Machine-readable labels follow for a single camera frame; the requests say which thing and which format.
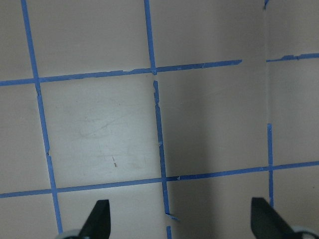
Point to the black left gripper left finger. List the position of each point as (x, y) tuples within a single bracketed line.
[(97, 225)]

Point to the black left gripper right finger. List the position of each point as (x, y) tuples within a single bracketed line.
[(266, 223)]

